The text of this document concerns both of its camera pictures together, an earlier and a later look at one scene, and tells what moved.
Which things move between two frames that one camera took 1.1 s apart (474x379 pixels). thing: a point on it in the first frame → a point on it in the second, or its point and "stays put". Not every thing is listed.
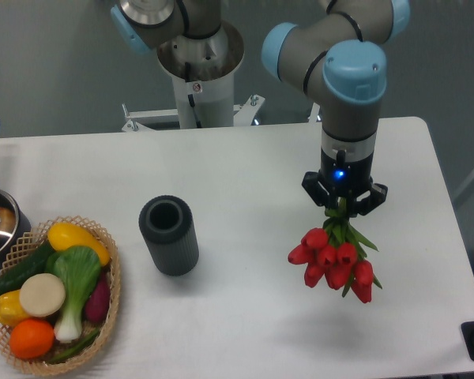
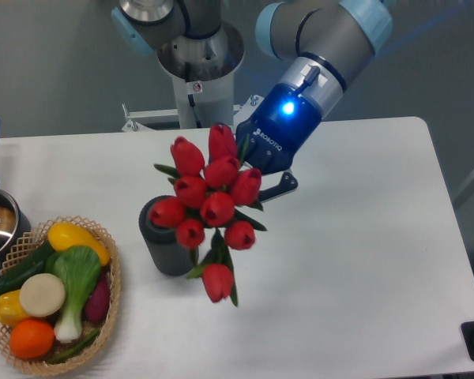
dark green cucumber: x=34 y=264 stays put
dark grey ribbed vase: x=167 y=225 stays put
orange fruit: x=31 y=339 stays put
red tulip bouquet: x=335 y=253 → x=216 y=196
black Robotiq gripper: x=346 y=167 → x=270 y=136
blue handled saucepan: x=5 y=223 stays put
